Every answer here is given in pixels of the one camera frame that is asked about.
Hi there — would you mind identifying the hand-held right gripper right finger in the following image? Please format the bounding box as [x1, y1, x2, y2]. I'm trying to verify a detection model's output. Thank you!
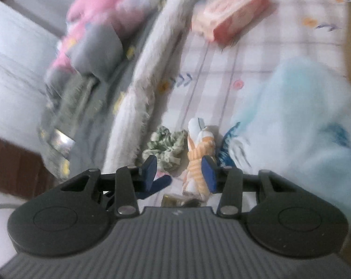
[200, 155, 298, 218]

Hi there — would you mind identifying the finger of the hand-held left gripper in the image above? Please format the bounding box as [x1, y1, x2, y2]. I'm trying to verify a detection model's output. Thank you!
[138, 175, 172, 200]

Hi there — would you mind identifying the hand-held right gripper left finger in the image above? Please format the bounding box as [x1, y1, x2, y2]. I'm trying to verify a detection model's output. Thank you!
[59, 155, 159, 218]

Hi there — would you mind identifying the orange white cloth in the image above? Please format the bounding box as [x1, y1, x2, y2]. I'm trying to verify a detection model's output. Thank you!
[181, 117, 220, 202]

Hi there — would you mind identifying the olive gold tissue pack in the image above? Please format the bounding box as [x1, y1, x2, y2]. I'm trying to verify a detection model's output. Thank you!
[161, 193, 206, 209]

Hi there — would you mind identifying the green patterned scrunchie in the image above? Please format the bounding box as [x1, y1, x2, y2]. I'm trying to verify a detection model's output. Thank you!
[141, 125, 189, 173]

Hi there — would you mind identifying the grey bed sheet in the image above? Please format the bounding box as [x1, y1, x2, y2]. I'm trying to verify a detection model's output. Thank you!
[38, 71, 142, 181]

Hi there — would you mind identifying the white plastic bag blue print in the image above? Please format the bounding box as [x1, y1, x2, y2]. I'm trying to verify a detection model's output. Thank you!
[216, 56, 351, 224]

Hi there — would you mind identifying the pink plaid mat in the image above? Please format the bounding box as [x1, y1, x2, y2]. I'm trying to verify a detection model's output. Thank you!
[155, 0, 351, 208]

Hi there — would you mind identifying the grey plush pillow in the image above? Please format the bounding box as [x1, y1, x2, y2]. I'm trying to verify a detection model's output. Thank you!
[70, 23, 124, 82]

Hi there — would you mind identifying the pink wet wipes pack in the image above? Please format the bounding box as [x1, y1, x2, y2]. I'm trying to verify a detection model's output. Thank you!
[191, 0, 273, 45]

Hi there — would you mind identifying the pink quilt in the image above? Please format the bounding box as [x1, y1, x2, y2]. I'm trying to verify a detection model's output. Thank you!
[50, 0, 162, 71]

